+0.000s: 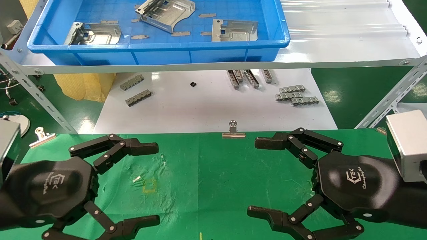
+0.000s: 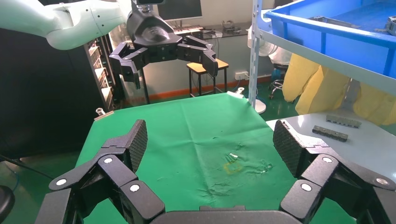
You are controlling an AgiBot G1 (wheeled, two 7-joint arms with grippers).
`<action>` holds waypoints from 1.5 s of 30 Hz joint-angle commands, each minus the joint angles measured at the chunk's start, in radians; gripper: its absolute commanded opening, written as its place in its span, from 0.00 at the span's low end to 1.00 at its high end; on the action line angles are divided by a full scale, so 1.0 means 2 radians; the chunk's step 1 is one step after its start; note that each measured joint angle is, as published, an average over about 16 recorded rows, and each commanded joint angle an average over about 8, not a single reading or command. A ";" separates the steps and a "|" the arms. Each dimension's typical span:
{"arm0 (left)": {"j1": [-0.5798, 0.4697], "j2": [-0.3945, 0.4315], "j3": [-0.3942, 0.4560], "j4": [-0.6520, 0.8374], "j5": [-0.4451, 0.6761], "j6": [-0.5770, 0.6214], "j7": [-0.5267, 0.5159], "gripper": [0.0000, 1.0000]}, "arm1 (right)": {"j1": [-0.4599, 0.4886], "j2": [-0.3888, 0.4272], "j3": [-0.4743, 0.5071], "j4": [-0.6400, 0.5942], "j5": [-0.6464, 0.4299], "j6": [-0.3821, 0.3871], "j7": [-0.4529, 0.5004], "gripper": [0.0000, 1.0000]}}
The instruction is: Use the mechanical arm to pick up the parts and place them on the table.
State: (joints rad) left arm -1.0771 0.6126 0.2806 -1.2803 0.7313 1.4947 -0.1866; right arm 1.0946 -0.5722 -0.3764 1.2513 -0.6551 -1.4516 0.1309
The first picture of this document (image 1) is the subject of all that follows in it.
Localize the yellow mesh bag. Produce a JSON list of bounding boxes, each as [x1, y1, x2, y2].
[[53, 72, 117, 103]]

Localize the chrome stool base with casters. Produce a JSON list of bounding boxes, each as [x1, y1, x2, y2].
[[0, 68, 45, 106]]

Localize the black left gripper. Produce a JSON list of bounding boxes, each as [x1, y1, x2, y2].
[[10, 134, 161, 240]]

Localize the bent sheet metal bracket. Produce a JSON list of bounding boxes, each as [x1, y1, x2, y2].
[[211, 19, 259, 42], [135, 0, 196, 34], [64, 22, 122, 45]]

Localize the large blue plastic bin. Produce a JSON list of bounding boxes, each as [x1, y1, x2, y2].
[[27, 0, 291, 66]]

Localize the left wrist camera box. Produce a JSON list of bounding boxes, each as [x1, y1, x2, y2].
[[0, 119, 21, 188]]

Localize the white shelf board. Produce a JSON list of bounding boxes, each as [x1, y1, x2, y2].
[[0, 0, 427, 75]]

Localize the gray wall box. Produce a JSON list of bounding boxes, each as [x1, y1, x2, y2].
[[7, 20, 24, 35]]

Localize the white round base plate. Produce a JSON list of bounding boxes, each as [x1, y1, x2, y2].
[[0, 114, 31, 138]]

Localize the green table cloth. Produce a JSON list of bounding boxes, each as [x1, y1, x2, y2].
[[0, 128, 427, 240]]

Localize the white corrugated plastic sheet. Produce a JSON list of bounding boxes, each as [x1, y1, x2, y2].
[[280, 0, 409, 41]]

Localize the white perforated angle leg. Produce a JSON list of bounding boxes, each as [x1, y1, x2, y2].
[[0, 50, 78, 134], [354, 55, 427, 130]]

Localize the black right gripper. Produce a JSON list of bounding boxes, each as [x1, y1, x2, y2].
[[247, 127, 401, 240]]

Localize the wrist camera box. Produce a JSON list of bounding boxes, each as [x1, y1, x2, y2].
[[386, 110, 427, 183], [0, 119, 21, 188]]

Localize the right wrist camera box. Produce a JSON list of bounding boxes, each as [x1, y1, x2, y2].
[[386, 110, 427, 183]]

